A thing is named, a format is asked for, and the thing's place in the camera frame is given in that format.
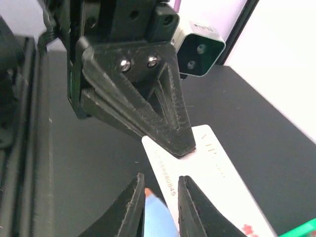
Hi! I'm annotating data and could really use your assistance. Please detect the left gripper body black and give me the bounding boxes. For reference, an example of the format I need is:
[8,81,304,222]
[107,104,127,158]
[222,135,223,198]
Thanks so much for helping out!
[38,0,179,119]

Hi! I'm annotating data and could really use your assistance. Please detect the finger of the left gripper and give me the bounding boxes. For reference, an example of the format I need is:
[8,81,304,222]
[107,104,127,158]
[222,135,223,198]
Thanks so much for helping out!
[80,88,146,140]
[76,37,196,157]

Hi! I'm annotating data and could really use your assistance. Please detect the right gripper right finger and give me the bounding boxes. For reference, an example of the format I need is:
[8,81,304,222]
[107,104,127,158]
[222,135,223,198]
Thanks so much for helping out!
[178,176,245,237]

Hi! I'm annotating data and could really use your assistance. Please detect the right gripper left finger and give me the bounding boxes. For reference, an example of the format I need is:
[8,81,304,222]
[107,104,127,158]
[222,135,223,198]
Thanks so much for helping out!
[79,173,145,237]

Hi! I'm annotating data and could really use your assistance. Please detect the brown leather card holder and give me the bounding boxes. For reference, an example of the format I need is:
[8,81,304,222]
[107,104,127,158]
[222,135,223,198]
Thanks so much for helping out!
[144,188,179,237]

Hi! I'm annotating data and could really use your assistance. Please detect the middle green bin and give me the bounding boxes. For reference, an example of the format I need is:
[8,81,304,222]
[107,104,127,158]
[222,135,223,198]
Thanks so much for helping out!
[280,218,316,237]

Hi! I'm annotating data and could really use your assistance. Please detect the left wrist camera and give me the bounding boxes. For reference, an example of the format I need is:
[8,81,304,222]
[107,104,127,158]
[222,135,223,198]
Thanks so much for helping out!
[171,19,226,79]

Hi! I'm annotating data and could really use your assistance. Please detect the right black frame post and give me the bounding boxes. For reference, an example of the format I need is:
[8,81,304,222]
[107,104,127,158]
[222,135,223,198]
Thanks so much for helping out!
[215,0,259,66]

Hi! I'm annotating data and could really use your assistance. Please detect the black aluminium rail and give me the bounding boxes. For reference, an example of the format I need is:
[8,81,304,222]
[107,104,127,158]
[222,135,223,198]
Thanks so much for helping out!
[0,36,54,237]

